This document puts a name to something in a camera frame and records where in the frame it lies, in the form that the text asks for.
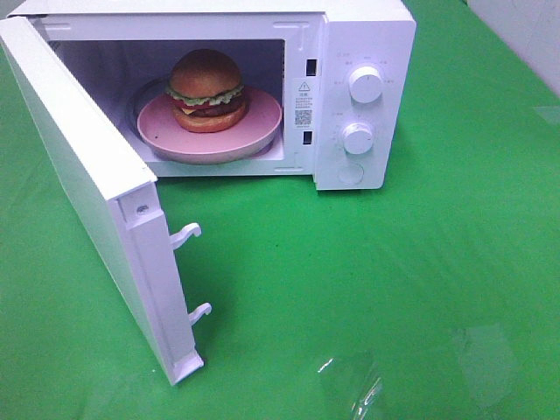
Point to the round door release button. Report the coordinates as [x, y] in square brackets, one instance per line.
[351, 174]

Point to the white round knob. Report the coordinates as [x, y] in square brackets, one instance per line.
[357, 138]
[365, 84]

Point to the burger with lettuce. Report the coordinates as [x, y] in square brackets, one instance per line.
[206, 91]

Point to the pink round plate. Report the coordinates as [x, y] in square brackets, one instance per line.
[159, 129]

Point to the white microwave door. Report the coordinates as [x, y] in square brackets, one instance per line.
[114, 193]

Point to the white microwave oven body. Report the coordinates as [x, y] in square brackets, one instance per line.
[300, 52]

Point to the green table cloth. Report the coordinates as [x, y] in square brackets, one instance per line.
[436, 297]

